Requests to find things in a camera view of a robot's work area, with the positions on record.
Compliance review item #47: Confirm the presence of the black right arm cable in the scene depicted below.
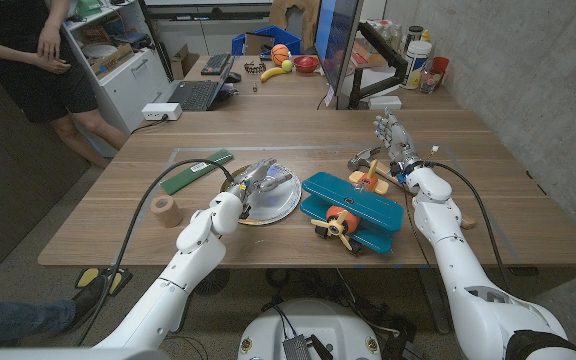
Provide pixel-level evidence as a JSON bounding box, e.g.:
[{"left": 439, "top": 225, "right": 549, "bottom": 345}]
[{"left": 425, "top": 160, "right": 512, "bottom": 294}]

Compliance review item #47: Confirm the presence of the small orange basketball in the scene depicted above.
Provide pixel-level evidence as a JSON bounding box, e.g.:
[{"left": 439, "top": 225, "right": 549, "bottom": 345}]
[{"left": 270, "top": 43, "right": 291, "bottom": 67}]

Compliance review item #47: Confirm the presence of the seated person's jeans leg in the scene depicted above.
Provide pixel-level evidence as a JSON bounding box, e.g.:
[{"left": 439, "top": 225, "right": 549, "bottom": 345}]
[{"left": 0, "top": 274, "right": 107, "bottom": 347}]

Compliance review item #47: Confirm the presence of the brown tape roll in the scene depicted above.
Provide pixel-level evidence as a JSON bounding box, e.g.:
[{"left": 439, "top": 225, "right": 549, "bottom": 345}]
[{"left": 149, "top": 194, "right": 184, "bottom": 229}]

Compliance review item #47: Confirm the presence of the flat green bar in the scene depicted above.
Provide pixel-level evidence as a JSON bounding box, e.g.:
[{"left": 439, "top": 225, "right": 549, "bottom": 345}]
[{"left": 160, "top": 147, "right": 235, "bottom": 196}]

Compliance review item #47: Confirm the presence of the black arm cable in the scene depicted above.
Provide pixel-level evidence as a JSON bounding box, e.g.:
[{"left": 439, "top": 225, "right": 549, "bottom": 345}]
[
  {"left": 425, "top": 160, "right": 512, "bottom": 294},
  {"left": 75, "top": 158, "right": 236, "bottom": 347}
]

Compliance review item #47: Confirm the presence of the black keyboard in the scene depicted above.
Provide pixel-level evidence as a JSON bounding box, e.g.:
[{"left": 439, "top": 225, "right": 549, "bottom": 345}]
[{"left": 200, "top": 52, "right": 232, "bottom": 77}]

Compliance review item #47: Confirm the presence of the yellow black foot pedal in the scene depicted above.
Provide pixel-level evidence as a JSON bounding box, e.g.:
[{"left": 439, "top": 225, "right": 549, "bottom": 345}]
[{"left": 75, "top": 267, "right": 134, "bottom": 296}]

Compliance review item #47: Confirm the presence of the blue plastic bin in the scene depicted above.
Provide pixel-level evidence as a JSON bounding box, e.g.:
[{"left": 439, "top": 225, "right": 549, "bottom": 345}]
[{"left": 231, "top": 24, "right": 303, "bottom": 57}]

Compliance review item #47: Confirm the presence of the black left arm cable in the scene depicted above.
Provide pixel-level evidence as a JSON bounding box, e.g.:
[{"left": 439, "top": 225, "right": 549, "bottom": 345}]
[{"left": 75, "top": 158, "right": 236, "bottom": 347}]

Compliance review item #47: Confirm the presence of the yellow banana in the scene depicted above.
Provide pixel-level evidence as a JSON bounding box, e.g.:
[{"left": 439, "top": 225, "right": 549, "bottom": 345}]
[{"left": 260, "top": 66, "right": 288, "bottom": 83}]

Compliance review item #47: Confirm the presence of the red bowl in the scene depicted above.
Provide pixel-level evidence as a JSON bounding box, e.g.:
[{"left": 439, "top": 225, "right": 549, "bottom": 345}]
[{"left": 292, "top": 54, "right": 321, "bottom": 75}]

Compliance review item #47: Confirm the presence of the white power strip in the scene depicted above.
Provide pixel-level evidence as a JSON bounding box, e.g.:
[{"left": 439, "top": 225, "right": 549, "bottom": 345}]
[{"left": 141, "top": 102, "right": 183, "bottom": 122}]

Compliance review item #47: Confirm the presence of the open cardboard box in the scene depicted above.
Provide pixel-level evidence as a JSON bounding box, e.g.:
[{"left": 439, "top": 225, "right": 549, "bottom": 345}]
[{"left": 170, "top": 43, "right": 200, "bottom": 81}]

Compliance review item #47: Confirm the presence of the gold-rimmed white paper plate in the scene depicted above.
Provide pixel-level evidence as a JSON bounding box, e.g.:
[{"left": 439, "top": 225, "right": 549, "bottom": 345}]
[{"left": 219, "top": 161, "right": 303, "bottom": 227}]

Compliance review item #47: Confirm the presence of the standing person in black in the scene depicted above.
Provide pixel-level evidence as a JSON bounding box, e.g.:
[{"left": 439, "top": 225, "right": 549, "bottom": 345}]
[{"left": 0, "top": 0, "right": 129, "bottom": 170}]

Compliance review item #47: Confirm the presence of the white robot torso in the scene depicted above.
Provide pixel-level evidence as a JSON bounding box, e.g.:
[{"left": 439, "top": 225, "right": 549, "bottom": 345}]
[{"left": 237, "top": 298, "right": 383, "bottom": 360}]

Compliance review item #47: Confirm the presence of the white plastic canister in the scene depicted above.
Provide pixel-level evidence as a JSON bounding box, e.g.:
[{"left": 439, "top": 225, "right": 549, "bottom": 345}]
[{"left": 400, "top": 39, "right": 433, "bottom": 91}]

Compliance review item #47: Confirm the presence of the brown cardboard sheet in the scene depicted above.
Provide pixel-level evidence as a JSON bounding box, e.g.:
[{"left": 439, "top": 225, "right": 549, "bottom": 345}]
[{"left": 244, "top": 32, "right": 276, "bottom": 56}]

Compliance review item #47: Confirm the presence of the black power strip cable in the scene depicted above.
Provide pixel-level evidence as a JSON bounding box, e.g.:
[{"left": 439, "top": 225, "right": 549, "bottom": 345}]
[{"left": 131, "top": 115, "right": 170, "bottom": 134}]

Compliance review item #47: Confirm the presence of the wooden-handled claw hammer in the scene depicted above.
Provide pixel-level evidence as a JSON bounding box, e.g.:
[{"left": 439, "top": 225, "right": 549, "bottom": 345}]
[{"left": 346, "top": 144, "right": 477, "bottom": 231}]

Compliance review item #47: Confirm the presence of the dark-lidded jar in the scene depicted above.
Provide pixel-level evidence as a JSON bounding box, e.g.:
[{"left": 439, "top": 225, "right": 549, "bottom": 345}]
[{"left": 406, "top": 25, "right": 425, "bottom": 54}]

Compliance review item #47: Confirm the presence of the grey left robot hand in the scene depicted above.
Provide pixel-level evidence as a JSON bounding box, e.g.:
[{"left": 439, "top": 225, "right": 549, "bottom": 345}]
[{"left": 226, "top": 157, "right": 294, "bottom": 202}]

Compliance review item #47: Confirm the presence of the large computer monitor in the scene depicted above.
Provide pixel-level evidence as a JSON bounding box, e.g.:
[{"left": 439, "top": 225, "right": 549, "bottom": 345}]
[{"left": 313, "top": 0, "right": 364, "bottom": 110}]

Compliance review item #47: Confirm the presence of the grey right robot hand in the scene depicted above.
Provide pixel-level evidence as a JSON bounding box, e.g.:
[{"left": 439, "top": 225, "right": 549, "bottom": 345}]
[{"left": 372, "top": 108, "right": 424, "bottom": 177}]

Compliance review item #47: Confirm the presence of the white storage cabinet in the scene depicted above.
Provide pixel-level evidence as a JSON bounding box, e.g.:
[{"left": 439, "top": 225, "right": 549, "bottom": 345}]
[{"left": 60, "top": 0, "right": 174, "bottom": 159}]

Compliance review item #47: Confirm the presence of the flat white box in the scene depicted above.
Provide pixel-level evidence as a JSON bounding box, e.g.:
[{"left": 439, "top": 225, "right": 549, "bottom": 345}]
[{"left": 367, "top": 95, "right": 403, "bottom": 111}]

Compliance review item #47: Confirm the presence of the black laptop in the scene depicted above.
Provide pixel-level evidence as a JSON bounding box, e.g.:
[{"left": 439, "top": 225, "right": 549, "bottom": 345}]
[{"left": 166, "top": 53, "right": 237, "bottom": 112}]

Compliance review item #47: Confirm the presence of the teal toy biplane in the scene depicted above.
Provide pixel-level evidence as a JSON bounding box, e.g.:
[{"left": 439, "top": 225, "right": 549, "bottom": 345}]
[{"left": 299, "top": 158, "right": 406, "bottom": 257}]

